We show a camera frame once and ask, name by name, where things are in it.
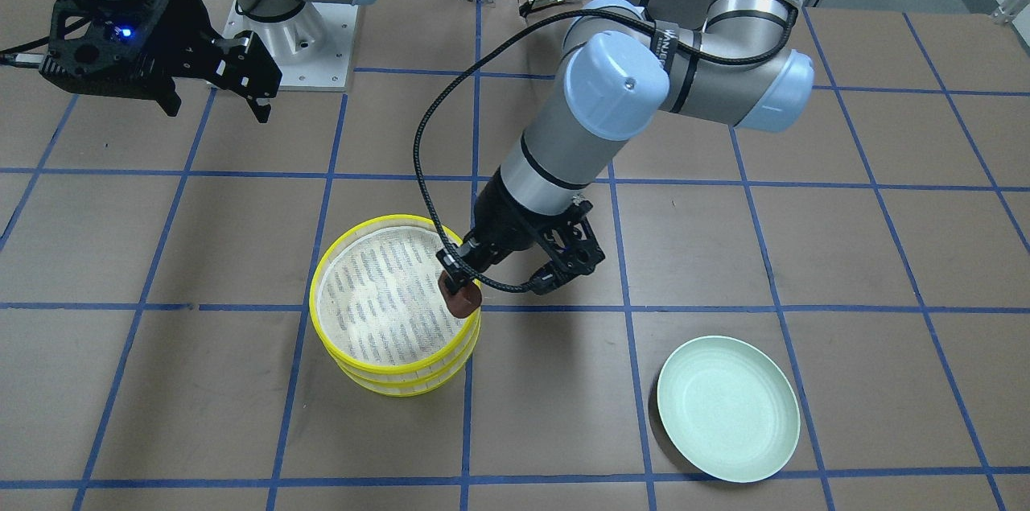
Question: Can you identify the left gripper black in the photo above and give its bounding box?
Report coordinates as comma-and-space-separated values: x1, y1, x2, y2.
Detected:
435, 178, 578, 292

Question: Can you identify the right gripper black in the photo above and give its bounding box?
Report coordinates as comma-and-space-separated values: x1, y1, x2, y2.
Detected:
137, 0, 282, 124

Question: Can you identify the brown steamed bun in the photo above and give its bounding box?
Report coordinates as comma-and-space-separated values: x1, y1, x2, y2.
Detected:
438, 273, 483, 319

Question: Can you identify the yellow bamboo steamer with cloth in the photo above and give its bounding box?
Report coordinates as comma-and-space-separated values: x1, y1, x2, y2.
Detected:
330, 311, 481, 398

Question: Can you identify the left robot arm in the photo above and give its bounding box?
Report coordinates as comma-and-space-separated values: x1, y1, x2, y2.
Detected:
437, 0, 814, 297

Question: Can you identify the light green plate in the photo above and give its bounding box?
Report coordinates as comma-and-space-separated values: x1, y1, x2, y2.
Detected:
656, 336, 801, 483

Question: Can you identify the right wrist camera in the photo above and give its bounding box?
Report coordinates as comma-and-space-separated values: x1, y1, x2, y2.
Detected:
38, 0, 175, 104

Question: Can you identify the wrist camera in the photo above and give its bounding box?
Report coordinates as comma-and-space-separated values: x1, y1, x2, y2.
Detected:
38, 0, 175, 104
529, 200, 606, 295

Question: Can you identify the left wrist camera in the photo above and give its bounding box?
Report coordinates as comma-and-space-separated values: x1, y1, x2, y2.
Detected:
529, 200, 606, 295

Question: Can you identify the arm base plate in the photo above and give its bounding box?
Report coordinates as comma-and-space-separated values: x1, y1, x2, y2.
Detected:
224, 2, 363, 93

